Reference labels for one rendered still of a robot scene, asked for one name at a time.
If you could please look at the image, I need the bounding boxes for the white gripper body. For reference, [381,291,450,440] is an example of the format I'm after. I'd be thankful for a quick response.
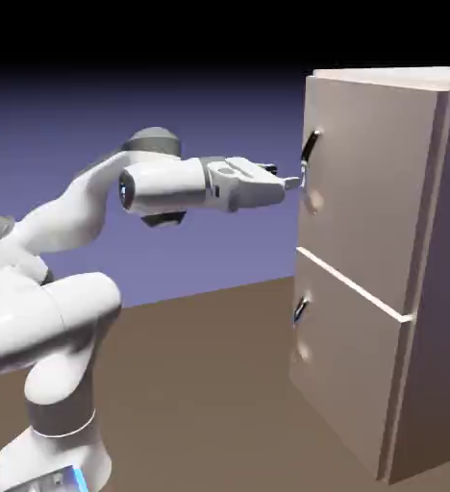
[224,156,287,213]

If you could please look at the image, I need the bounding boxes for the small beige cabinet door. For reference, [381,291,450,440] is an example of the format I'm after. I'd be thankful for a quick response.
[288,246,414,484]

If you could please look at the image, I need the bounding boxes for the beige cabinet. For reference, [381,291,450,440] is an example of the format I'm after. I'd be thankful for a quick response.
[288,65,450,486]

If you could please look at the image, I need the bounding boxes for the large beige cabinet door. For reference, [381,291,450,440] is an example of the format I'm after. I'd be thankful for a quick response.
[295,74,450,317]

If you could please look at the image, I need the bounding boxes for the short curved metal handle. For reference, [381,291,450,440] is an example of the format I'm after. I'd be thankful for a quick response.
[291,295,312,362]

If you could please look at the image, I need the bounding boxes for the long curved metal handle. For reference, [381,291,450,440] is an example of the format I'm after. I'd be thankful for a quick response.
[298,129,323,215]

